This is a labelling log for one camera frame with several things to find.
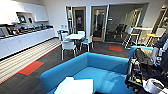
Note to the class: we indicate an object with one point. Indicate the black cart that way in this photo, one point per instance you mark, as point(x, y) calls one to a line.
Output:
point(136, 76)

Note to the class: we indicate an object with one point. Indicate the white round container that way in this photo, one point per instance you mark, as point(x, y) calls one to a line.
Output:
point(153, 86)

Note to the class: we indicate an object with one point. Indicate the white upper kitchen cabinets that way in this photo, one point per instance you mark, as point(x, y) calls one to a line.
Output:
point(40, 11)

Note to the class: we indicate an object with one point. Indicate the large blue sofa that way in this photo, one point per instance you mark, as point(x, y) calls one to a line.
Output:
point(96, 70)

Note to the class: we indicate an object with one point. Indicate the dark bag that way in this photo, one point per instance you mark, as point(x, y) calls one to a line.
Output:
point(144, 55)

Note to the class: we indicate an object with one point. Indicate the white square table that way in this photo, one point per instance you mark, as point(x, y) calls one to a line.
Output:
point(75, 36)

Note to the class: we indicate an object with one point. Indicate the white lower kitchen cabinets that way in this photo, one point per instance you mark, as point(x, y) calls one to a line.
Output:
point(23, 40)

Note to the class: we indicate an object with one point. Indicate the small blue sofa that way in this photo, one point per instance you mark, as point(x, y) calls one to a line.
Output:
point(133, 50)

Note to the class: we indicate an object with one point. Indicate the white chair with blue seat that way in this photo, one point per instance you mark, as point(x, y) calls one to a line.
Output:
point(88, 41)
point(66, 36)

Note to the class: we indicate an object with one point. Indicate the white tall stool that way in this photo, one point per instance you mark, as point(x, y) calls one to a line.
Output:
point(129, 30)

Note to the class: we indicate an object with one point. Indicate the white kitchen cabinets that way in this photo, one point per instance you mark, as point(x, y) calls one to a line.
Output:
point(40, 11)
point(23, 40)

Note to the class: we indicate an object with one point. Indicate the wooden framed glass door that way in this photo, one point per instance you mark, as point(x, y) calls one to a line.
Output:
point(99, 23)

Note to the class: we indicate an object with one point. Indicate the person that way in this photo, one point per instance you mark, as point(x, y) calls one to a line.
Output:
point(163, 46)

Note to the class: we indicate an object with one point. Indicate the white tall table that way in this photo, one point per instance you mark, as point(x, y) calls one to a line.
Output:
point(143, 28)

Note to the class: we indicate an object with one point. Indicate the yellow tall stool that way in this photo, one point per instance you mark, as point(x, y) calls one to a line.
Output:
point(151, 35)

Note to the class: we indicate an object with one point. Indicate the black office chair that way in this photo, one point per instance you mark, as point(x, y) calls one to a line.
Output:
point(118, 30)

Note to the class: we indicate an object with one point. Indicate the white T-shirt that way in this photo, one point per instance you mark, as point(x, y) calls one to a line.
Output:
point(75, 87)

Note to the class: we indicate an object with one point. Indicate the blue waste bin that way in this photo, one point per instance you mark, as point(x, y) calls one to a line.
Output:
point(61, 34)

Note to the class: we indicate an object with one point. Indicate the wooden door with red sign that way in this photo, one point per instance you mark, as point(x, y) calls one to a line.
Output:
point(79, 20)

